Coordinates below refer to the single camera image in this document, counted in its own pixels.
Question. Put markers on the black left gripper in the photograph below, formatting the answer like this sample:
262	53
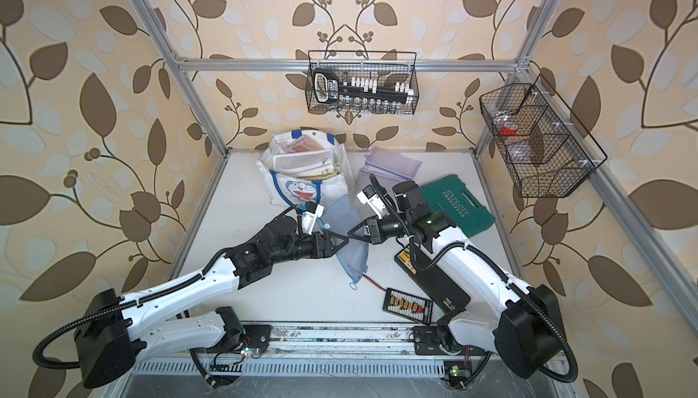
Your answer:
324	250

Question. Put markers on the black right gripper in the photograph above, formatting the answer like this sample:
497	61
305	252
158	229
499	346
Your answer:
374	234

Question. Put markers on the blue-grey mesh pouch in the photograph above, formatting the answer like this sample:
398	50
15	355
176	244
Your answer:
342	218

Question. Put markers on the pink mesh pouch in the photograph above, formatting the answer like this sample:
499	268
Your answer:
302	144

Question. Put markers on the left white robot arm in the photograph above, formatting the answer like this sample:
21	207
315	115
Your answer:
117	332

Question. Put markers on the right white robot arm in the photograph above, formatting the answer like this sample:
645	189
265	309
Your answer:
526	327

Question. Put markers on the purple mesh pouch far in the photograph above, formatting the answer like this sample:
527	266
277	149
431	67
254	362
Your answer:
388	163

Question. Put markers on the white Doraemon canvas bag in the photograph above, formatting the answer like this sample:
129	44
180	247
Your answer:
289	190

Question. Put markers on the black box yellow label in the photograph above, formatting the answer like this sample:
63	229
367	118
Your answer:
435	283

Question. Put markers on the black charger board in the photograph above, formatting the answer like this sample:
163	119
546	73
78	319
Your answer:
406	306

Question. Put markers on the green plastic tool case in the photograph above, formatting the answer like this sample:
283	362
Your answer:
450	196

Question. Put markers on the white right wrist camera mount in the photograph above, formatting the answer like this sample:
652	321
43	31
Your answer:
371	197

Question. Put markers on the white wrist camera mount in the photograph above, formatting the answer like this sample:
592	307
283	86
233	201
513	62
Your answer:
310	213
371	197

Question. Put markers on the black wire basket back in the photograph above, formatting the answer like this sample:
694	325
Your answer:
361	82

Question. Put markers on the black wire basket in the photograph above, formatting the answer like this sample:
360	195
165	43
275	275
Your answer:
361	82
547	148

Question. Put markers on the black wire basket right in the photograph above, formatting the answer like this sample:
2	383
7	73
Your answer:
547	148

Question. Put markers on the aluminium frame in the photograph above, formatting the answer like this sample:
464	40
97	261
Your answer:
627	67

